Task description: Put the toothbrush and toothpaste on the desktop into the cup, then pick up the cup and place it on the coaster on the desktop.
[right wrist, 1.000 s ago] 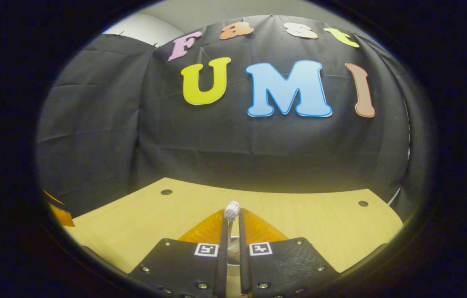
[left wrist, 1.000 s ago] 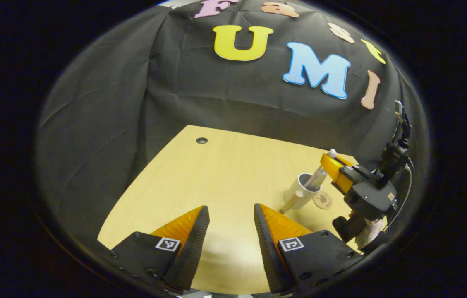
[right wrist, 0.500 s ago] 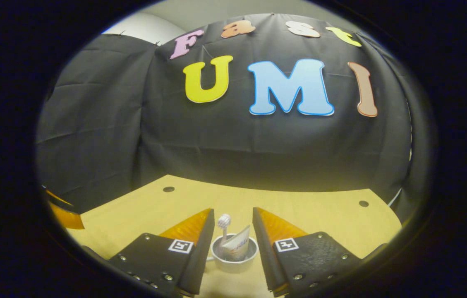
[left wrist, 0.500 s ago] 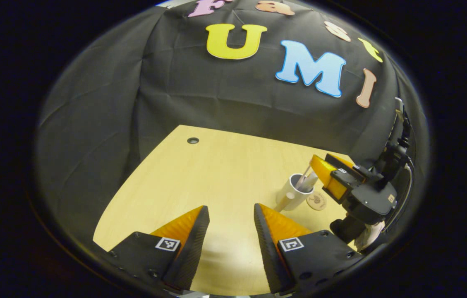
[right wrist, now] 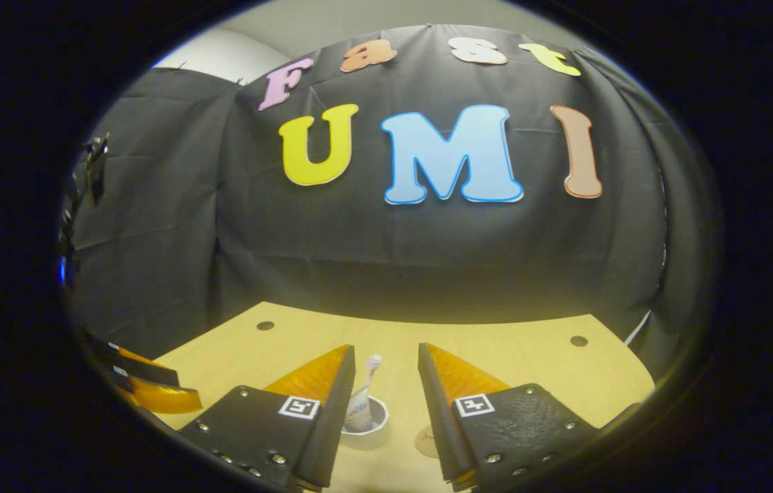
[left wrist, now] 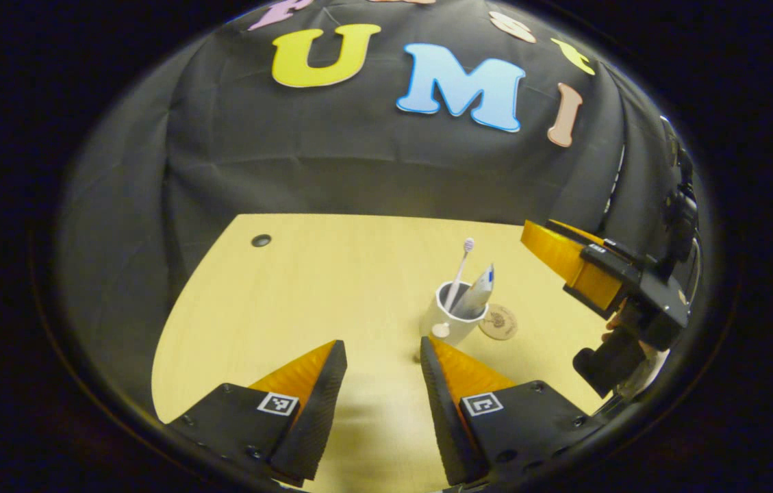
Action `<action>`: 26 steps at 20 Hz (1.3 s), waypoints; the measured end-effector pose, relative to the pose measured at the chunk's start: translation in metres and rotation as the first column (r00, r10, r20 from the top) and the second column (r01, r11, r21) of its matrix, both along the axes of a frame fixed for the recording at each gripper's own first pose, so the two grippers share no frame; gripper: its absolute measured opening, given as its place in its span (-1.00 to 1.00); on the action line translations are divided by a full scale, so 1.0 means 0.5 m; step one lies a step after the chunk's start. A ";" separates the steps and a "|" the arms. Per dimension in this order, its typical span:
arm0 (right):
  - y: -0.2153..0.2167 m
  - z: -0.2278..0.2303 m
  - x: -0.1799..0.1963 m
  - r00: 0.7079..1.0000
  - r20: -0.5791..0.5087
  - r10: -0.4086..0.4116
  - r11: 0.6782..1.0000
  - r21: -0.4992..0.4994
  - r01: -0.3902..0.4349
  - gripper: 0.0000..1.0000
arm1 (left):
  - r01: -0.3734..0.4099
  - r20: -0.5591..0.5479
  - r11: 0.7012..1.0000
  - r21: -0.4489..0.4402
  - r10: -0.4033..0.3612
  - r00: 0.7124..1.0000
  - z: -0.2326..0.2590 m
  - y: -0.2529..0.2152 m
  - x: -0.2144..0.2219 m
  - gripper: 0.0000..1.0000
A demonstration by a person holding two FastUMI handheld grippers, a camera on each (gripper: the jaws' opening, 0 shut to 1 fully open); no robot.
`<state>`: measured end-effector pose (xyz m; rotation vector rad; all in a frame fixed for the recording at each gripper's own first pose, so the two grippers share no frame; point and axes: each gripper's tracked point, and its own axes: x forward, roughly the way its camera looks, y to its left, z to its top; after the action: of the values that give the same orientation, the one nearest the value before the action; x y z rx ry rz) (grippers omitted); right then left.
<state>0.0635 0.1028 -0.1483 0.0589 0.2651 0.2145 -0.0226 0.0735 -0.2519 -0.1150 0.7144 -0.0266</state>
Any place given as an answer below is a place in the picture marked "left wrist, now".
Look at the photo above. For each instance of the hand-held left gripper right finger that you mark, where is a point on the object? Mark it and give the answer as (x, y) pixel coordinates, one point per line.
(444, 418)

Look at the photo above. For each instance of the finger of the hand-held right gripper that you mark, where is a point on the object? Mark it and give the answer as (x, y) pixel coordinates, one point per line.
(585, 236)
(567, 263)

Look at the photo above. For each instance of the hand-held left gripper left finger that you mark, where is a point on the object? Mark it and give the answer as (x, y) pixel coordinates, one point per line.
(314, 418)

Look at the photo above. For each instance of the round wooden coaster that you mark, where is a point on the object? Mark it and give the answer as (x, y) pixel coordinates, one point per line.
(501, 322)

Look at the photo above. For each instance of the white toothpaste tube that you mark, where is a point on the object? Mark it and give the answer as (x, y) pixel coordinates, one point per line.
(478, 298)

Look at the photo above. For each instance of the pink toothbrush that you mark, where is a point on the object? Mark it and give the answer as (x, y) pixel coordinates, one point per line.
(460, 270)

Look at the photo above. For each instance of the light wooden desktop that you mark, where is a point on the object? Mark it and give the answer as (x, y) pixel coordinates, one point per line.
(290, 294)

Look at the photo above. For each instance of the black backdrop cloth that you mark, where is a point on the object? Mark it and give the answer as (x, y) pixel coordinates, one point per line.
(331, 157)

